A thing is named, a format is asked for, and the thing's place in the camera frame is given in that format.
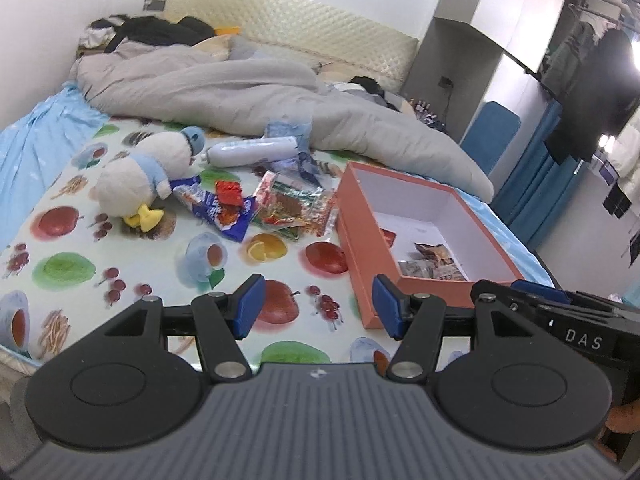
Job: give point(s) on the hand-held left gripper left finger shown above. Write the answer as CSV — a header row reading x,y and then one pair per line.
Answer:
x,y
249,305

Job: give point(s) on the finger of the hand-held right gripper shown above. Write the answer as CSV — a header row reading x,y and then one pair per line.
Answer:
x,y
542,292
520,305

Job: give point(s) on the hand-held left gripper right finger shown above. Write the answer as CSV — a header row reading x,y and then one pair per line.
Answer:
x,y
389,305

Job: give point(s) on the clear snack packet white label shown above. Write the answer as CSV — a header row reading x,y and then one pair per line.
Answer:
x,y
450,272

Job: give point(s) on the pink cardboard box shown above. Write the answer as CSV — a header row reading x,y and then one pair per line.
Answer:
x,y
365,240

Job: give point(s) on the clear snack packet green label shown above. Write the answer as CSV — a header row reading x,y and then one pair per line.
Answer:
x,y
295,205

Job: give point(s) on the blue white snack packet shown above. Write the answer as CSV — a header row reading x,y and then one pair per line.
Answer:
x,y
200,202

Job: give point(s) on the person's right hand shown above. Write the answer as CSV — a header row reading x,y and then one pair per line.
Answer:
x,y
625,417

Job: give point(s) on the fruit print mat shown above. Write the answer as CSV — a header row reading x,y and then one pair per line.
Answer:
x,y
150,260

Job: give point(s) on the blue curtain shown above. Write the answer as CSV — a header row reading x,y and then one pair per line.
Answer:
x,y
540,180

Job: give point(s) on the white tube bottle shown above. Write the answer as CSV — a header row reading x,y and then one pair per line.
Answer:
x,y
250,152

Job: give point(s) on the crumpled blue plastic bag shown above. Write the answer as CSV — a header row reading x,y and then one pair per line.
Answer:
x,y
300,160

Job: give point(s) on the blue chair back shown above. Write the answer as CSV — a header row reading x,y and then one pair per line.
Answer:
x,y
492,130

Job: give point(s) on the white blue plush duck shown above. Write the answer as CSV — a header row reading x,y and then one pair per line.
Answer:
x,y
130,180

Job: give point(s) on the group of small bottles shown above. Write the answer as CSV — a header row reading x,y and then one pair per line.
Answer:
x,y
425,112

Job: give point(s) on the hanging dark clothes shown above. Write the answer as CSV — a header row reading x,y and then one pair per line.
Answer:
x,y
585,85

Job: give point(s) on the grey duvet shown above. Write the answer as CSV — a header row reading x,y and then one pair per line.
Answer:
x,y
250,90

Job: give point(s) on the black garment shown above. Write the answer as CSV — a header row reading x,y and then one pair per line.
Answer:
x,y
370,87

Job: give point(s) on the peach pillow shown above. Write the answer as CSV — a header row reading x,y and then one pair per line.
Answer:
x,y
215,47

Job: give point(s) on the yellow bag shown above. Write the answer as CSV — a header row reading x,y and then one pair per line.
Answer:
x,y
227,31

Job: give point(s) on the white wardrobe cabinet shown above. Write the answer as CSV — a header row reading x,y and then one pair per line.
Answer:
x,y
475,20

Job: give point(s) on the cream quilted headboard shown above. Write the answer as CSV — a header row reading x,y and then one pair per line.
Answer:
x,y
300,25

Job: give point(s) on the pile of dark clothes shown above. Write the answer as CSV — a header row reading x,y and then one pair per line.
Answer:
x,y
150,32

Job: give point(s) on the black wall socket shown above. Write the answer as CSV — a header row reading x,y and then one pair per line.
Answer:
x,y
445,81

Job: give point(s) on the grey wall switch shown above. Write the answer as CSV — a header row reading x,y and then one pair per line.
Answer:
x,y
154,5

